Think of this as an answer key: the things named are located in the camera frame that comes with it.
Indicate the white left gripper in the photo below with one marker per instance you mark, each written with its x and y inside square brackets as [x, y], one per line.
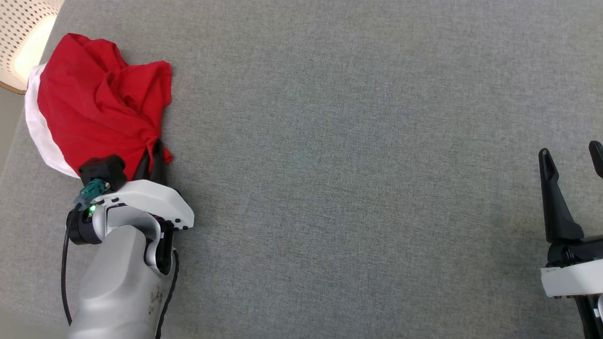
[150, 200]

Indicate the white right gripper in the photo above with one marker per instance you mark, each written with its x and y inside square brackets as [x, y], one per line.
[574, 278]

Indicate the red white-trimmed sports shirt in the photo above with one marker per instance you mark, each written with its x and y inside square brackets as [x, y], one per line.
[94, 103]

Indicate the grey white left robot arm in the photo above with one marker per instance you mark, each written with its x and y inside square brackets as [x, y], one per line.
[122, 282]

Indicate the white perforated laundry basket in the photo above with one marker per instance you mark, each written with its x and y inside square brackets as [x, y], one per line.
[23, 37]

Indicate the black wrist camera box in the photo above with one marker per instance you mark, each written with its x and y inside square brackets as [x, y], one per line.
[103, 170]

